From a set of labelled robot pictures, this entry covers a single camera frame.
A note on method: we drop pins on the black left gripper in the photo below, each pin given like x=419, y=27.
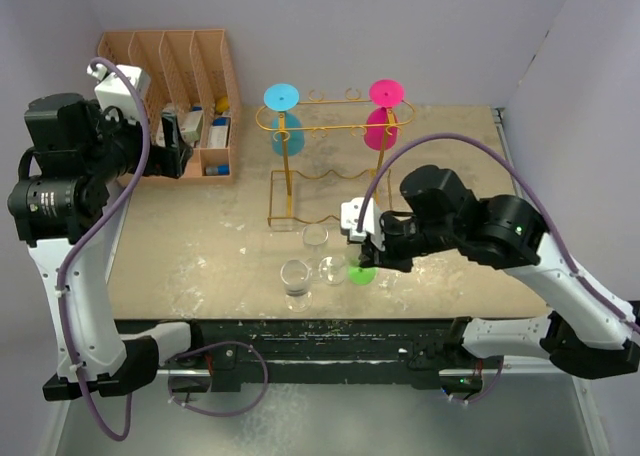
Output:
x=169, y=161

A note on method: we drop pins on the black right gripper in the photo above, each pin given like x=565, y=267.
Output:
x=369, y=253

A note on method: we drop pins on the green plastic wine glass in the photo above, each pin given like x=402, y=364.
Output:
x=356, y=274

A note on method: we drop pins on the pink plastic wine glass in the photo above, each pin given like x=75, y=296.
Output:
x=385, y=94

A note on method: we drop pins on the blue plastic wine glass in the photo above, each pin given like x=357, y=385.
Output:
x=287, y=138

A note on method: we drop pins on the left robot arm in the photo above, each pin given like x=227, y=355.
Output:
x=62, y=189

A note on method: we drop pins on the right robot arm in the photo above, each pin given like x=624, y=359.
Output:
x=578, y=335

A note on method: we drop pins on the clear wine glass front right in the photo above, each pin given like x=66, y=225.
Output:
x=333, y=270

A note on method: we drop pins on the clear wine glass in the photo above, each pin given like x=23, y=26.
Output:
x=296, y=278
x=315, y=239
x=333, y=270

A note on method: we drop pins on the clear wine glass rear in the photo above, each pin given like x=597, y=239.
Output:
x=315, y=239

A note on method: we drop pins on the clear wine glass front left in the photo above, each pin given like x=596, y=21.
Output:
x=296, y=278

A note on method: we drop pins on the white oval label card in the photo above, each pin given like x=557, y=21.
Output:
x=167, y=125

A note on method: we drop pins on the green white small box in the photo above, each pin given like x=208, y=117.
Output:
x=191, y=125

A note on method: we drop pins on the blue grey glue stick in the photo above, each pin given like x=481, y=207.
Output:
x=217, y=170

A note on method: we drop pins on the white box blue cap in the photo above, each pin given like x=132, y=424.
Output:
x=219, y=133

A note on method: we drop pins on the yellow sponge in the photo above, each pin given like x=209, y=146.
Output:
x=222, y=104

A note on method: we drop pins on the peach plastic desk organizer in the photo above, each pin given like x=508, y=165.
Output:
x=187, y=68

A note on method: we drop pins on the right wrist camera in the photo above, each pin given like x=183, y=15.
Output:
x=360, y=222

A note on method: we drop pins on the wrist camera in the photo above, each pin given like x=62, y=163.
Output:
x=110, y=91
x=360, y=222

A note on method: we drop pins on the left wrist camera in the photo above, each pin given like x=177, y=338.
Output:
x=110, y=91

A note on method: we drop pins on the gold wire wine glass rack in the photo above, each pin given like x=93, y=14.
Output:
x=306, y=187

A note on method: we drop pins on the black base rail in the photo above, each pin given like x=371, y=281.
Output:
x=424, y=354

